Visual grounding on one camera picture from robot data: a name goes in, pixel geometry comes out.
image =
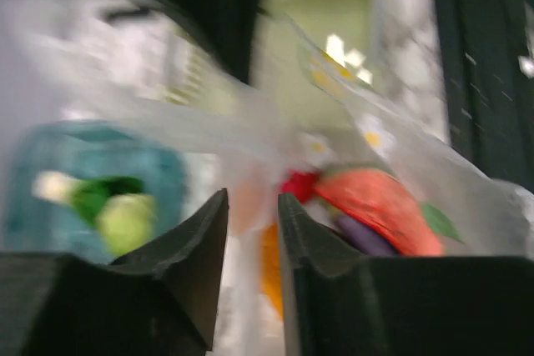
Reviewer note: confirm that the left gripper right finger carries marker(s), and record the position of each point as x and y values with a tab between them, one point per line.
339	302

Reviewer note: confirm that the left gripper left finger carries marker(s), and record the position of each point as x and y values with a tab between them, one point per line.
160	299

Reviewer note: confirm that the purple toy eggplant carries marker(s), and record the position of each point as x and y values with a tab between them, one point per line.
363	238

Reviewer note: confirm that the orange toy carrot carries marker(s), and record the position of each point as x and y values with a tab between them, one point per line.
270	280

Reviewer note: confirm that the green toy cabbage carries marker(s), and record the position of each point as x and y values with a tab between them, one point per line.
126	222

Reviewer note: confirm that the toy watermelon slice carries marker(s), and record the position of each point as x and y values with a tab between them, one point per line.
382	203

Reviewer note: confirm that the red toy pepper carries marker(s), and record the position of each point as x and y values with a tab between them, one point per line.
301	184

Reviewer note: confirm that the toy bok choy green white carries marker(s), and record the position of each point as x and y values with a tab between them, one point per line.
86	197

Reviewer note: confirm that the clear plastic grocery bag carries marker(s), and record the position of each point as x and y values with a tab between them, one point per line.
105	61

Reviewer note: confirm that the light green plastic basket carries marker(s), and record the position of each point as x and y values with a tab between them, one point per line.
289	36

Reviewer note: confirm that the teal transparent plastic bin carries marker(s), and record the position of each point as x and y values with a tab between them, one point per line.
85	150

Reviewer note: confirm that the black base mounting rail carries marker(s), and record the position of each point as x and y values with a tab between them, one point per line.
487	61

